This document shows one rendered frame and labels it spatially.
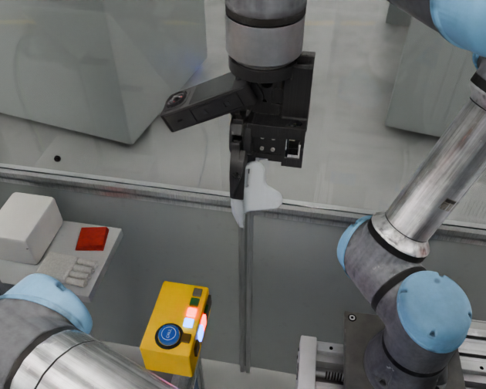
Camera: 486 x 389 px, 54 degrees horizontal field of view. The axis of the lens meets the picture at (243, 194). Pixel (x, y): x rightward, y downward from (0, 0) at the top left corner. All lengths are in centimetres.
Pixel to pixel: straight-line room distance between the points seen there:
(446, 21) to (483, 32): 3
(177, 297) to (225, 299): 67
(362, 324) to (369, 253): 22
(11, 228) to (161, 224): 40
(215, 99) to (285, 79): 8
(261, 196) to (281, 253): 88
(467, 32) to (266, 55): 17
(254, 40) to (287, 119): 10
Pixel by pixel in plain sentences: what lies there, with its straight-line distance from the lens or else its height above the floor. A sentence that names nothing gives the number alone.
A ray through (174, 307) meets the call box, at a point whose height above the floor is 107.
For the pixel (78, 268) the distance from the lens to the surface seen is 136.
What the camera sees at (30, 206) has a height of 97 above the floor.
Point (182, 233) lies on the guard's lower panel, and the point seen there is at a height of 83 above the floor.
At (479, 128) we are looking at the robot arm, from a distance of 79.
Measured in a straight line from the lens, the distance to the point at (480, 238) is 136.
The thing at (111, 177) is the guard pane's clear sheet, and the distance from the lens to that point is 137.
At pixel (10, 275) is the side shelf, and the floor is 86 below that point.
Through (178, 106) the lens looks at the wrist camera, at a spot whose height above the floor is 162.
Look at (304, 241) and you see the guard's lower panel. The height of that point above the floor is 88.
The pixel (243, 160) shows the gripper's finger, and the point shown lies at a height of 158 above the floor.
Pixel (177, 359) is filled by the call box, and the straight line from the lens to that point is 96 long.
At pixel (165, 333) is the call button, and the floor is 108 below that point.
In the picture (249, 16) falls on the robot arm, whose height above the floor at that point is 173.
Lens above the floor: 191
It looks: 44 degrees down
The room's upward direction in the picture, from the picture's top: straight up
